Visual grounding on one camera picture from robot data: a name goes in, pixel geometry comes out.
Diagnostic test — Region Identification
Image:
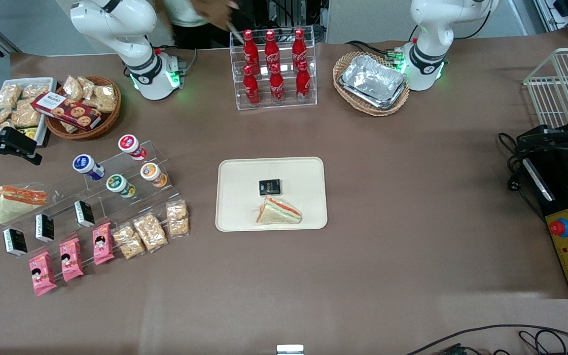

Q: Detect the red cola bottle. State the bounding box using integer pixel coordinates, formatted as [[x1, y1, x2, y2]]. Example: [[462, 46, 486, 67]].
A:
[[243, 30, 260, 74], [243, 65, 261, 107], [269, 64, 285, 104], [264, 30, 281, 73], [291, 28, 308, 72], [295, 60, 312, 102]]

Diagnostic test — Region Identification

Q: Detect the red gum bottle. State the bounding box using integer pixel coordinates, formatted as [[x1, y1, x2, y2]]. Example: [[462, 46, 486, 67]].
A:
[[118, 134, 148, 162]]

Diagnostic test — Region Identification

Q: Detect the aluminium foil tray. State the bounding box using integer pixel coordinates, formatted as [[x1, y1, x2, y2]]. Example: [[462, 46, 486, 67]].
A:
[[339, 54, 408, 110]]

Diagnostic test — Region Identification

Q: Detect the black arm base cable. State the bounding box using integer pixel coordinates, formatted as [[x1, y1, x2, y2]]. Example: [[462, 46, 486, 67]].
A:
[[345, 40, 399, 60]]

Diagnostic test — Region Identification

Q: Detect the clear acrylic bottle rack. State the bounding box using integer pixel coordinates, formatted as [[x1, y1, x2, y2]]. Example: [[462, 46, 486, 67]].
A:
[[229, 26, 318, 111]]

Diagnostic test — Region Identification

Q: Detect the orange gum bottle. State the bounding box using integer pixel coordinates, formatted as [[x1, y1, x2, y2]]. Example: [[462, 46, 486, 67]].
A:
[[140, 162, 169, 189]]

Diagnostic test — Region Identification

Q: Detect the black floor cable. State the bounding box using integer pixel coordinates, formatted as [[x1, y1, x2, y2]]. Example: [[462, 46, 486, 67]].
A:
[[404, 323, 568, 355]]

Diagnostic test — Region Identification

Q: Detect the blue gum bottle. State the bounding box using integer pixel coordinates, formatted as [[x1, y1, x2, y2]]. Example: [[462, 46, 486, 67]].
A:
[[72, 154, 106, 181]]

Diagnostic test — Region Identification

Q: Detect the small black box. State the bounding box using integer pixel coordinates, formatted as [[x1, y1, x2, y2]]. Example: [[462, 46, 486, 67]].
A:
[[258, 179, 283, 197], [74, 200, 96, 228], [2, 228, 29, 257], [35, 213, 56, 243]]

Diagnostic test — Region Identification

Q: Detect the red cookie box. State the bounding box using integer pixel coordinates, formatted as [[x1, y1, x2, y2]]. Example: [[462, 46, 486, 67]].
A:
[[31, 92, 103, 131]]

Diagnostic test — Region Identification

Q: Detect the light wicker basket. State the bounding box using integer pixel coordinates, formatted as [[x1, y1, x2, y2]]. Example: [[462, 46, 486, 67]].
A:
[[333, 52, 411, 117]]

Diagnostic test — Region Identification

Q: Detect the white wire rack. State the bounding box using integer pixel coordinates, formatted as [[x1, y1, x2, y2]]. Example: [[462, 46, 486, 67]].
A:
[[523, 47, 568, 130]]

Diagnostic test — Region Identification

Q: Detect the wrapped triangle sandwich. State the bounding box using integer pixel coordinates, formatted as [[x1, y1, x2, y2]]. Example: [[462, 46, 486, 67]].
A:
[[0, 184, 48, 225], [255, 195, 303, 226]]

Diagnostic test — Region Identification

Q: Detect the black sealing machine yellow panel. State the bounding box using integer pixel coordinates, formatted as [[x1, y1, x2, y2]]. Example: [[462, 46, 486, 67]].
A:
[[520, 147, 568, 300]]

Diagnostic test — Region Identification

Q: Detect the person hand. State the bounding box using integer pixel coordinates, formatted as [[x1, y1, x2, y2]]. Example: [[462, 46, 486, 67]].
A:
[[199, 0, 240, 29]]

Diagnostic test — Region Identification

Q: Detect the person in white shirt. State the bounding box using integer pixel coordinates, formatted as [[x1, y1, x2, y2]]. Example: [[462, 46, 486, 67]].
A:
[[158, 0, 230, 50]]

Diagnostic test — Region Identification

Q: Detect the brown wicker basket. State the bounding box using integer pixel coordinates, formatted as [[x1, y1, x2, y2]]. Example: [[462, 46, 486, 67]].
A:
[[45, 75, 122, 141]]

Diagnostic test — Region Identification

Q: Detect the silver metal bar handle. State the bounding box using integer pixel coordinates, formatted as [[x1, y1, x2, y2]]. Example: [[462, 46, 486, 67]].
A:
[[523, 158, 556, 202]]

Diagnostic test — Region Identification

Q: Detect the black background equipment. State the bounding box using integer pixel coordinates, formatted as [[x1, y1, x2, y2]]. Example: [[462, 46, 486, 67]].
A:
[[245, 0, 326, 43]]

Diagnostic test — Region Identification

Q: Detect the pink snack pack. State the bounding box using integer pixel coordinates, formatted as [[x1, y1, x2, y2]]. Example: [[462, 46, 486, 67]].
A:
[[29, 251, 58, 297], [92, 222, 116, 266], [59, 238, 85, 283]]

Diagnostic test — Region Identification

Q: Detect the beige plastic tray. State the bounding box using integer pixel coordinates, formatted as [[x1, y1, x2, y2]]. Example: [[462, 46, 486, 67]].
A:
[[215, 157, 328, 232]]

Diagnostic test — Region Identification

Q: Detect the clear acrylic step display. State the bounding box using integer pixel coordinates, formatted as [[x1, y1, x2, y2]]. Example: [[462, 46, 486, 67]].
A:
[[0, 141, 186, 258]]

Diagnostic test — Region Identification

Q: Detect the green gum bottle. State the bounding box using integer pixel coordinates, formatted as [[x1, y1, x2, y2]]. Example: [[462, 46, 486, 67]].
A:
[[106, 174, 137, 199]]

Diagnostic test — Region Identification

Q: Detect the black power cable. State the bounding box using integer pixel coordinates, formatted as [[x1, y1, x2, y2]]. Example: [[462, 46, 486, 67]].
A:
[[498, 132, 547, 223]]

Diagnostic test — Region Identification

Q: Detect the metal background shelf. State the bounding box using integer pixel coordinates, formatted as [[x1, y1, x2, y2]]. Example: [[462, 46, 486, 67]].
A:
[[533, 0, 568, 36]]

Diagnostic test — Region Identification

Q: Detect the white rectangular dish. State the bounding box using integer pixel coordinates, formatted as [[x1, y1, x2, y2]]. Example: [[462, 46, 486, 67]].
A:
[[0, 77, 58, 148]]

